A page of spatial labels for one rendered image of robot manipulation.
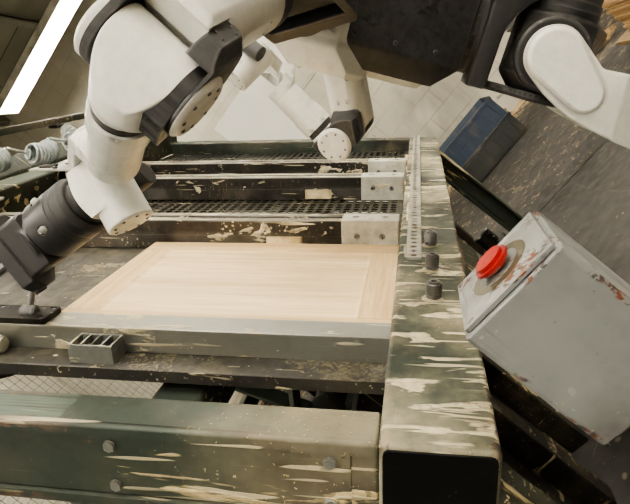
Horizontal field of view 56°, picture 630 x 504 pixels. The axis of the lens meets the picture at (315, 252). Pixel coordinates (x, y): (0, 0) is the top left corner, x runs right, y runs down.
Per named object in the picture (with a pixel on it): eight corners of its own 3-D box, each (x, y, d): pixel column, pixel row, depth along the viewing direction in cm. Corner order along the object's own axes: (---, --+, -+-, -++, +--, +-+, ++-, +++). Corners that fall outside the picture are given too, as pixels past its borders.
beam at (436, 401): (498, 546, 59) (505, 456, 56) (378, 535, 62) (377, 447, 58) (436, 160, 265) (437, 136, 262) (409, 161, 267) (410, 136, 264)
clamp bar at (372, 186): (403, 201, 171) (404, 117, 163) (34, 201, 191) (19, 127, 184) (404, 193, 180) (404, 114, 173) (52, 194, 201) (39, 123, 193)
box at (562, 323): (718, 370, 50) (558, 241, 49) (610, 454, 54) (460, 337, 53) (664, 312, 61) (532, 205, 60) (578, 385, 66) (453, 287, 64)
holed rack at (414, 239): (421, 260, 109) (421, 257, 109) (405, 260, 109) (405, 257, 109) (420, 136, 263) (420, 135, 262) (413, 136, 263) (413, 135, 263)
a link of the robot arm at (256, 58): (242, 40, 138) (278, 67, 135) (211, 71, 136) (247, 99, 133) (235, 7, 127) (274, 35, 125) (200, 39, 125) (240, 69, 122)
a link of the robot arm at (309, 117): (285, 97, 138) (343, 155, 141) (266, 113, 131) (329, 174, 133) (312, 66, 132) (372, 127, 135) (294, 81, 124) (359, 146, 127)
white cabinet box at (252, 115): (453, 228, 481) (254, 70, 466) (407, 280, 497) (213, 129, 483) (447, 213, 539) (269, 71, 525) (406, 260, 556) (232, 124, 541)
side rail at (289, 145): (409, 164, 259) (409, 139, 256) (173, 167, 278) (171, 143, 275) (409, 161, 267) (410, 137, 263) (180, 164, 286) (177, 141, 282)
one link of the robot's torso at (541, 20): (587, 20, 98) (517, 2, 99) (611, 16, 85) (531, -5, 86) (557, 98, 103) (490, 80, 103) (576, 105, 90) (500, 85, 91)
